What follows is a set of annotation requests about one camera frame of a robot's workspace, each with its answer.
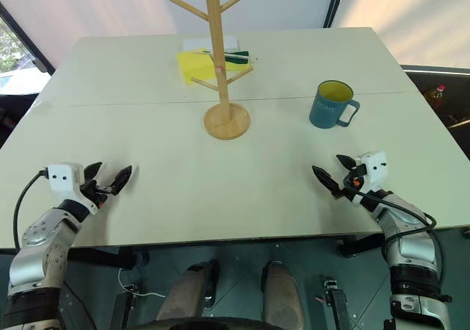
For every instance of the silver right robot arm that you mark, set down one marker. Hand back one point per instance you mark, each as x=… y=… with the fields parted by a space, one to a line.
x=411 y=249

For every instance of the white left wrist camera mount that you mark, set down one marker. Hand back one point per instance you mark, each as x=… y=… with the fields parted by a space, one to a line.
x=62 y=177

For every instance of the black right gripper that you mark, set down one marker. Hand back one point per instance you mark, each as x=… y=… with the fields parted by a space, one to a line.
x=353 y=177

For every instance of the black slanted window frame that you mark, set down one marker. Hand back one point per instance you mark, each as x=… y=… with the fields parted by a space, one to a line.
x=27 y=37

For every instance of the green marker pen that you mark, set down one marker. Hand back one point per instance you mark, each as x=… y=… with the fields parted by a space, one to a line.
x=236 y=55

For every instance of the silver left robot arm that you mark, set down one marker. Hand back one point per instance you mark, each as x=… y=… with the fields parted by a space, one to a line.
x=40 y=245

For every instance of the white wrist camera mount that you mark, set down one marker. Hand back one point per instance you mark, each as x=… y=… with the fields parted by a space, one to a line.
x=374 y=170
x=62 y=177

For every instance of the black upright strut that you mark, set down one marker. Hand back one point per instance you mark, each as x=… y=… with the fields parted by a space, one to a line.
x=123 y=309
x=336 y=304

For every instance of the dark rounded brown shape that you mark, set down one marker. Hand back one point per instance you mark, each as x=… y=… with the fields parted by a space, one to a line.
x=281 y=293
x=189 y=291

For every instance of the black window frame post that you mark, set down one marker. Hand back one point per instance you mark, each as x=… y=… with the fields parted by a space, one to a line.
x=335 y=1

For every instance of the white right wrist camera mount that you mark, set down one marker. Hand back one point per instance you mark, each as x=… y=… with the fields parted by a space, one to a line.
x=374 y=170

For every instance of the black table frame bar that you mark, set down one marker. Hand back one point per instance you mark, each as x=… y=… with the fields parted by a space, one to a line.
x=361 y=244
x=110 y=257

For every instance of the blue mug yellow inside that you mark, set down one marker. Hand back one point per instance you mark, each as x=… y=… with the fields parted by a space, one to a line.
x=325 y=111

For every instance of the yellow sponge cloth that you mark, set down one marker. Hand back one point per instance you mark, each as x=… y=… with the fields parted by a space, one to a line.
x=194 y=67

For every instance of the oil bottle red cap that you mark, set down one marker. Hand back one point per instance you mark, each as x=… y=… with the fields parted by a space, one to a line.
x=435 y=96

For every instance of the wooden mug tree stand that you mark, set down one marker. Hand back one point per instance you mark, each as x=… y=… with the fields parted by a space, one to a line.
x=222 y=87

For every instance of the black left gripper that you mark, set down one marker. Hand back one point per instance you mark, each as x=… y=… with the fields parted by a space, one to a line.
x=96 y=192

